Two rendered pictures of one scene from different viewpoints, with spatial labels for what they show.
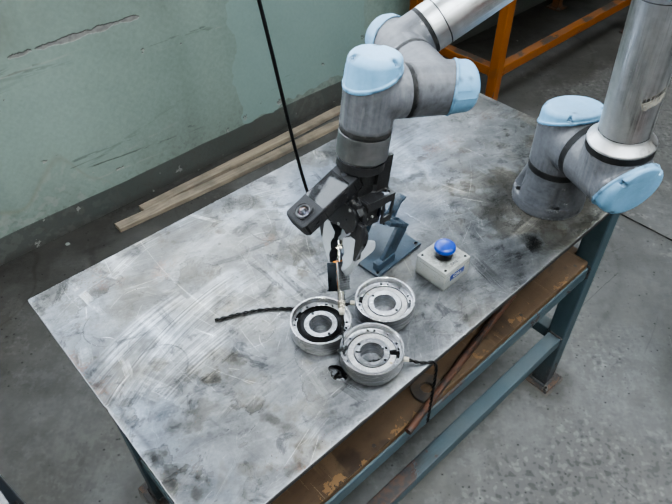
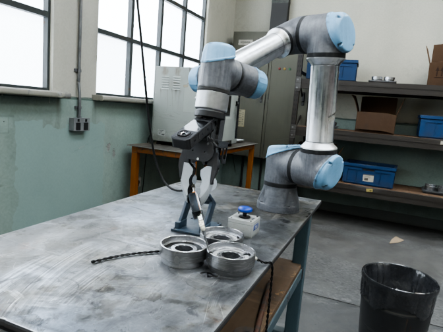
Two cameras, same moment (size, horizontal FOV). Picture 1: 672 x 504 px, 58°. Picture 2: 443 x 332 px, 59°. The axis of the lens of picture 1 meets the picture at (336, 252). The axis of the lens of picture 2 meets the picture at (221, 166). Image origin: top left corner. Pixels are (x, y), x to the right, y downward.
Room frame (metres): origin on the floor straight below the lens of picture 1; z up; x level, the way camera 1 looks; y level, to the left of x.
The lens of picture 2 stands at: (-0.10, 0.33, 1.14)
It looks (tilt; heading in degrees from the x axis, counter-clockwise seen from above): 9 degrees down; 334
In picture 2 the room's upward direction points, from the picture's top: 5 degrees clockwise
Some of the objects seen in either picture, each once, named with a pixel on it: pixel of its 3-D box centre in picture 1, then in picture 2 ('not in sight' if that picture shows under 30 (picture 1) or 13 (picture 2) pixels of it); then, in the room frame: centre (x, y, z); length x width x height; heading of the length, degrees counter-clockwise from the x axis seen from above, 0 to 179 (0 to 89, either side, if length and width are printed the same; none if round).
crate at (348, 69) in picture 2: not in sight; (332, 72); (3.32, -2.59, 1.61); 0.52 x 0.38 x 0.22; 45
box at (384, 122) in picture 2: not in sight; (376, 114); (2.93, -2.92, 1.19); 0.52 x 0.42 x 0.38; 42
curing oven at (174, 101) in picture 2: not in sight; (201, 109); (3.11, -1.01, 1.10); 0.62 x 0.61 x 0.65; 132
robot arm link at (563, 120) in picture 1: (568, 133); (284, 162); (1.01, -0.46, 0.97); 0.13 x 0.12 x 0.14; 19
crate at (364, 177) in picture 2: not in sight; (369, 173); (2.93, -2.94, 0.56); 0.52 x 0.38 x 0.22; 39
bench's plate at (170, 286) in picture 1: (372, 233); (185, 225); (0.92, -0.08, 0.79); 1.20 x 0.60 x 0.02; 132
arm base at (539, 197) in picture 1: (552, 179); (279, 194); (1.02, -0.46, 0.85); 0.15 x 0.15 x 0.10
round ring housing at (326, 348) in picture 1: (320, 326); (183, 251); (0.66, 0.03, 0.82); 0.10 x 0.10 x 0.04
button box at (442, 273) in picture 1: (444, 262); (244, 223); (0.80, -0.20, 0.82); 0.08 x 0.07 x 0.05; 132
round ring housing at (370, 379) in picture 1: (371, 355); (230, 259); (0.60, -0.06, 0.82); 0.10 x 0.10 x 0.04
